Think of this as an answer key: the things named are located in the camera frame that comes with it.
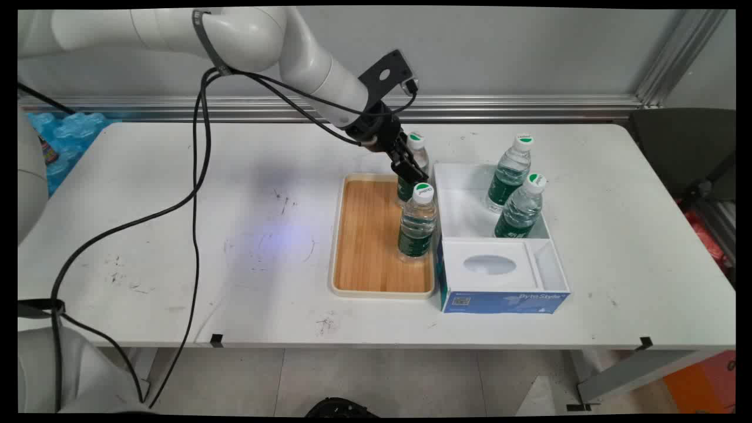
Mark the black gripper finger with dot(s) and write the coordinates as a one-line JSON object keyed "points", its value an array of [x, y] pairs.
{"points": [[413, 157], [403, 170]]}

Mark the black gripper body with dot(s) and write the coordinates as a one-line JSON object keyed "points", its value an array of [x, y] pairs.
{"points": [[383, 130]]}

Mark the water bottle green label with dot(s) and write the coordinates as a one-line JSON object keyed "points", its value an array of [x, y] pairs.
{"points": [[420, 154], [418, 226], [509, 173], [520, 211]]}

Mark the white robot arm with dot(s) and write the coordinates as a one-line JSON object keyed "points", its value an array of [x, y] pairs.
{"points": [[258, 35]]}

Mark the wooden tray cream rim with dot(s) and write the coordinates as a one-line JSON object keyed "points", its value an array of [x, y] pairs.
{"points": [[364, 247]]}

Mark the white box blue front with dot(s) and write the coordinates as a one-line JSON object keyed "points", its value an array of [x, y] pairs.
{"points": [[499, 294]]}

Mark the black round floor object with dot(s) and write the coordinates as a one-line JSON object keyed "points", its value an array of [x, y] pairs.
{"points": [[341, 408]]}

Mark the white table leg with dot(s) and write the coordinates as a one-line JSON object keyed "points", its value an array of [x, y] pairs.
{"points": [[634, 370]]}

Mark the red bag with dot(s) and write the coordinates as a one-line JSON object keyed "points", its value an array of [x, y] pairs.
{"points": [[708, 241]]}

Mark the blue wrapped bottle pack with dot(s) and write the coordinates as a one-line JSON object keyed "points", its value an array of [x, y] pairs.
{"points": [[76, 132]]}

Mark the dark printed can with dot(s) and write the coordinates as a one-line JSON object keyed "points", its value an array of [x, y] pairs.
{"points": [[48, 151]]}

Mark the orange box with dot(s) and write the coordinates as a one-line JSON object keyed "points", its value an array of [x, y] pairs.
{"points": [[702, 385]]}

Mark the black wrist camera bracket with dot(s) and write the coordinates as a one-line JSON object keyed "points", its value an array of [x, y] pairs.
{"points": [[388, 73]]}

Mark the horizontal aluminium rail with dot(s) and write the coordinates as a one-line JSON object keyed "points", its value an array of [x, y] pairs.
{"points": [[499, 106]]}

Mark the slanted aluminium post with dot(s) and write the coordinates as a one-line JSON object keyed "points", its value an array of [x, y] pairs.
{"points": [[681, 56]]}

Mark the aluminium frame beam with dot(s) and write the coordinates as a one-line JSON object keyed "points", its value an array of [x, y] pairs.
{"points": [[719, 226]]}

